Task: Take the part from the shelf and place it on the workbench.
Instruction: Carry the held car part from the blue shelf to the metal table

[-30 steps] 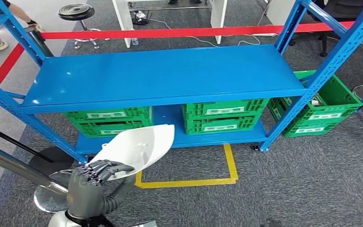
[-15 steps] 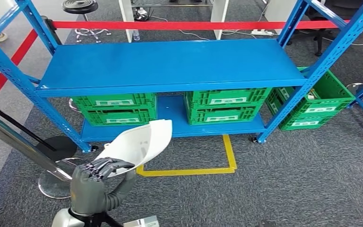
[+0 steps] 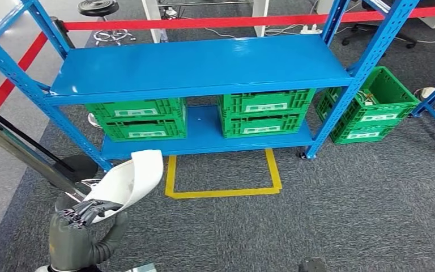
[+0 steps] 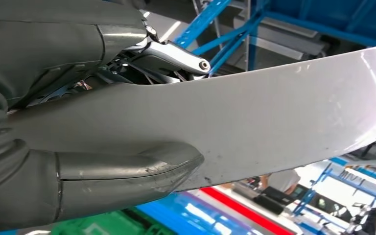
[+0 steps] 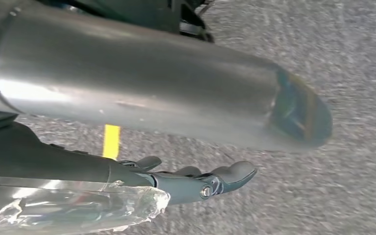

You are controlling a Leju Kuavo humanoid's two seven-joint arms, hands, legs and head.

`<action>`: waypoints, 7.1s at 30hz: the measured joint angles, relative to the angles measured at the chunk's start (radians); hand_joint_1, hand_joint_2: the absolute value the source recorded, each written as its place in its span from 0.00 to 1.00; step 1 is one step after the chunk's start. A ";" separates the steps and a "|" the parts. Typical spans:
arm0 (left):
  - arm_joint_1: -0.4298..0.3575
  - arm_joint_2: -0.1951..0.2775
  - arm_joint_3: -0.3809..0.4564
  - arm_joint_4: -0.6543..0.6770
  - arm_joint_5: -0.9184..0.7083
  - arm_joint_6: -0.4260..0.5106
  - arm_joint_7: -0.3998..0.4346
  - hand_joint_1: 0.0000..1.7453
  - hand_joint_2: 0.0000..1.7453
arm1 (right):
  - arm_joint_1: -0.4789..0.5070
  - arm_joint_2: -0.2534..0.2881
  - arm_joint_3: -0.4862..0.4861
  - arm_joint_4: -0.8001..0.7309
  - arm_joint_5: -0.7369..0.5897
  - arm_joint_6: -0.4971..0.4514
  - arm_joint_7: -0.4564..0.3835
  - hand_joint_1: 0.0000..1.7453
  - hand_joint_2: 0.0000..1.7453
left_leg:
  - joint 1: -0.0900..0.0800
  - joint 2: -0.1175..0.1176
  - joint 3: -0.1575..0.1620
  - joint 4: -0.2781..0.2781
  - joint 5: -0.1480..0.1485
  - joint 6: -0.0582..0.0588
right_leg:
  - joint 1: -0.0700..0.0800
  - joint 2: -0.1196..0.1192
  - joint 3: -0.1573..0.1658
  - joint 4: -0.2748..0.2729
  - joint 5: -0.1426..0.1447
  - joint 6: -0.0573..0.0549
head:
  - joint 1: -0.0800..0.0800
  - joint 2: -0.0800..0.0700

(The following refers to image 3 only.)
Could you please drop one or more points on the pale round floor object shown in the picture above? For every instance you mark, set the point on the pale round floor object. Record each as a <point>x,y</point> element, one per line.
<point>427,95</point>

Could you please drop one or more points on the white desk panel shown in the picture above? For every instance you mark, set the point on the white desk panel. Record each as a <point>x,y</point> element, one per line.
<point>324,5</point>

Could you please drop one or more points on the white desk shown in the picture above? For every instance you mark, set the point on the white desk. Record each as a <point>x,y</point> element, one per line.
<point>152,15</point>

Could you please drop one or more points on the yellow floor tape square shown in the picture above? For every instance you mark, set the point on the yellow floor tape square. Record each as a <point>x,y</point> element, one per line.
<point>221,193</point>

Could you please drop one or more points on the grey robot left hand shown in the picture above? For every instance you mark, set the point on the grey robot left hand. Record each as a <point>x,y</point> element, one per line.
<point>69,244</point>

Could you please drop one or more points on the black office chair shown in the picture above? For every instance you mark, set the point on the black office chair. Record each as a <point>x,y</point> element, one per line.
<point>364,28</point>

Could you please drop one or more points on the white curved plastic part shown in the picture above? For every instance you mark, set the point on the white curved plastic part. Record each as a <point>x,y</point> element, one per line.
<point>135,176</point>

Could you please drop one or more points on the black round stool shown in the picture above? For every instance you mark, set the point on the black round stool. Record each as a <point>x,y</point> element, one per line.
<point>97,7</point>

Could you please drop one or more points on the red barrier belt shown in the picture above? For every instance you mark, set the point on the red barrier belt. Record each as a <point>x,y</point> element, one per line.
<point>202,22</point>
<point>15,75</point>

